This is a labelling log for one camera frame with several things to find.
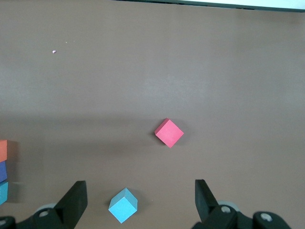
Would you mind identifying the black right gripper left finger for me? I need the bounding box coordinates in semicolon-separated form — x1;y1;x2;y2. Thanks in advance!
0;180;88;229

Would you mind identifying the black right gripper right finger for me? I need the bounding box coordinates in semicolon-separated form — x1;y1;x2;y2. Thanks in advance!
192;179;293;229

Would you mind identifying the light blue foam cube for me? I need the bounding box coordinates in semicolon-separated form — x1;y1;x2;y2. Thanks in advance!
108;187;139;224
0;181;9;206

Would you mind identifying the purple foam cube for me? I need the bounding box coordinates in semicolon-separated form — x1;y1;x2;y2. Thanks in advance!
0;161;8;182

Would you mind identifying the orange foam cube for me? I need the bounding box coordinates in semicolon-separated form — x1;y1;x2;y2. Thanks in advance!
0;140;9;162

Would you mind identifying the red foam cube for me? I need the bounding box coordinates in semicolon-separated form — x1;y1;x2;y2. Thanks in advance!
154;118;185;149

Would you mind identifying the white table frame rail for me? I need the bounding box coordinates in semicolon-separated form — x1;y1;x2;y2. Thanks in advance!
178;0;305;12

